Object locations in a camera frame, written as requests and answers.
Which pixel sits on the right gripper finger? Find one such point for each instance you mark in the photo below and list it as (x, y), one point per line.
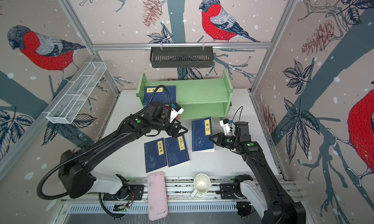
(216, 143)
(217, 136)

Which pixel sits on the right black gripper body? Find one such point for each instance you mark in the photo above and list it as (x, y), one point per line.
(228, 140)

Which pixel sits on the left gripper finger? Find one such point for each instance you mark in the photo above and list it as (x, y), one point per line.
(179, 127)
(178, 134)

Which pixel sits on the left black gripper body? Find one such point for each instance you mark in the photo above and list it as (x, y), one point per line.
(169, 128)

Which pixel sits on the blue book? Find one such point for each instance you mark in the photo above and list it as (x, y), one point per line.
(201, 131)
(155, 155)
(160, 95)
(176, 150)

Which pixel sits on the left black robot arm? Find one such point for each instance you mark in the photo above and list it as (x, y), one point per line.
(76, 170)

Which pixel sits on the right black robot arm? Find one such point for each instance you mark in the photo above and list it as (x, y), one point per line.
(273, 204)

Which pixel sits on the green wooden two-tier shelf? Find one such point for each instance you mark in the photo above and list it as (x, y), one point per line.
(201, 98)

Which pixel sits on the white ceramic mug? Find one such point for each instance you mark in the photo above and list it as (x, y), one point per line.
(202, 185)

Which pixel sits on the dark grey hanging basket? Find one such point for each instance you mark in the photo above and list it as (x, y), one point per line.
(181, 57)

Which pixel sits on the pink pencil case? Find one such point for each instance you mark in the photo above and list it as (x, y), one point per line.
(157, 196)

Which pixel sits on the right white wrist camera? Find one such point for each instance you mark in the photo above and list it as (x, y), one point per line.
(226, 124)

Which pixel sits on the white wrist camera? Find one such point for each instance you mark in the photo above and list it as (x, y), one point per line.
(175, 111)
(226, 124)

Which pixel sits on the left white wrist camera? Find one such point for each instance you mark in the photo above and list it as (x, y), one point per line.
(175, 111)

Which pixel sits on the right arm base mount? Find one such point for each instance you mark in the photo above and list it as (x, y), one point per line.
(227, 192)

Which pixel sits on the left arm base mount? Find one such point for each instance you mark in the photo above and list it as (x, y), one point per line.
(129, 193)

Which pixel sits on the white wire mesh basket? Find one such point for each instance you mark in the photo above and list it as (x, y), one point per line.
(69, 105)

